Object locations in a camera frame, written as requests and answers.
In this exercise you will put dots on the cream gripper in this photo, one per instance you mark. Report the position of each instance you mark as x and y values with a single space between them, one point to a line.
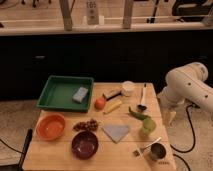
168 113

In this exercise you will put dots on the grey towel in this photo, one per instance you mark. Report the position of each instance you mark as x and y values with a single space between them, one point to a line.
116 132

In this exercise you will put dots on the dark red bowl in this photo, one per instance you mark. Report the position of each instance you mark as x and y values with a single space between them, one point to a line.
84 145

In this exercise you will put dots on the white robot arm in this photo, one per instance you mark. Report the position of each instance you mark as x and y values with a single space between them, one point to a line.
185 83

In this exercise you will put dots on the orange bowl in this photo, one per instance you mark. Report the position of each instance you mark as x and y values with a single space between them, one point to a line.
51 127

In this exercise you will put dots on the light green cup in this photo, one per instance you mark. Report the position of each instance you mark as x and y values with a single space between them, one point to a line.
148 126

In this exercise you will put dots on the green pepper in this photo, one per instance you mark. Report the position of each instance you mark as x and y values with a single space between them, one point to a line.
136 115

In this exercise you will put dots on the metal cup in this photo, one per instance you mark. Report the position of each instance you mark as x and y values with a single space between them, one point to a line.
157 151

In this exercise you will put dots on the white cup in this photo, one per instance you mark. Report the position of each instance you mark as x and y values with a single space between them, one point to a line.
128 88

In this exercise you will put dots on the orange tomato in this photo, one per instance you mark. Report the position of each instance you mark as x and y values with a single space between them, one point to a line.
100 103

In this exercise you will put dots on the grey sponge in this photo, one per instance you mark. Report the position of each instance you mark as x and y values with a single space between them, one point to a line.
80 94

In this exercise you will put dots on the green plastic tray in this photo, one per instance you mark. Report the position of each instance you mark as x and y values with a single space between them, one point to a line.
58 93

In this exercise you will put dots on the black bar left of table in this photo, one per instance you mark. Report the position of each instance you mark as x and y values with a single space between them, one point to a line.
27 141

